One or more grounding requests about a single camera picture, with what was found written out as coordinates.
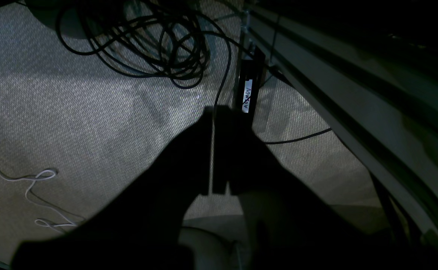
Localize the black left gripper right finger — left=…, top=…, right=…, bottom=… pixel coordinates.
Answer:
left=213, top=106, right=438, bottom=270

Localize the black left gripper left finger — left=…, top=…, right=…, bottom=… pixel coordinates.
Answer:
left=10, top=111, right=212, bottom=270

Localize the grey table frame rail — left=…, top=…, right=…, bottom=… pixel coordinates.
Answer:
left=245, top=0, right=438, bottom=254

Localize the black coiled cable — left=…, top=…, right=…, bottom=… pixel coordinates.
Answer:
left=56, top=0, right=233, bottom=113

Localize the black labelled power strip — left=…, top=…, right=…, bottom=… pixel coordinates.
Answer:
left=232, top=45, right=265, bottom=128

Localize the white thin cable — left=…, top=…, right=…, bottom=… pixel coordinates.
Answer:
left=0, top=150, right=86, bottom=229

